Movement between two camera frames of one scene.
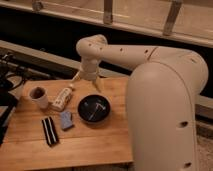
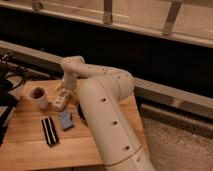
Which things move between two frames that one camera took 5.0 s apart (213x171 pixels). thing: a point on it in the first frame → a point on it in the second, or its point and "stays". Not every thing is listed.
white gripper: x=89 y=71 → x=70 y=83
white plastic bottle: x=61 y=99 stays
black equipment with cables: x=12 y=75 stays
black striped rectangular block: x=50 y=131 stays
